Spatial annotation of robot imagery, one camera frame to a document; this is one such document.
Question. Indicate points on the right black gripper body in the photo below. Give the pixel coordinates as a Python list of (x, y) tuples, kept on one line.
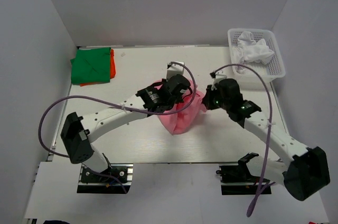
[(215, 100)]

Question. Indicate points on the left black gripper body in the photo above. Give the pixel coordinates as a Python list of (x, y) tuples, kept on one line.
[(171, 103)]

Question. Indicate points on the pink t shirt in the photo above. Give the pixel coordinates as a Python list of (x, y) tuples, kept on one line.
[(181, 122)]

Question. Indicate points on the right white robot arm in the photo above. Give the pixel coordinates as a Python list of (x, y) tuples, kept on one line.
[(302, 170)]

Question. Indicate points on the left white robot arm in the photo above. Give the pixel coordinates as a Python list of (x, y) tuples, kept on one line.
[(79, 132)]

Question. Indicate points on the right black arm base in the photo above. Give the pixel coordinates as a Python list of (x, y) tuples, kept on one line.
[(235, 182)]

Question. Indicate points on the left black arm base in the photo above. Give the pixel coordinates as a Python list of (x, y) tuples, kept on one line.
[(117, 179)]

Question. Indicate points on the white crumpled t shirt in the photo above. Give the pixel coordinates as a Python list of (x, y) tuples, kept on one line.
[(249, 50)]

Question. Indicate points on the white plastic basket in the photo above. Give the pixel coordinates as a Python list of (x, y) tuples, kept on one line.
[(273, 70)]

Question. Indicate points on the orange folded t shirt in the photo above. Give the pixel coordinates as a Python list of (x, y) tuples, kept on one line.
[(112, 70)]

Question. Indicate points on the green folded t shirt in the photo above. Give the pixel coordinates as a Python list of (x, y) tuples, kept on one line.
[(91, 66)]

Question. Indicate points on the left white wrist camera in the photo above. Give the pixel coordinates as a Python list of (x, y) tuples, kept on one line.
[(174, 69)]

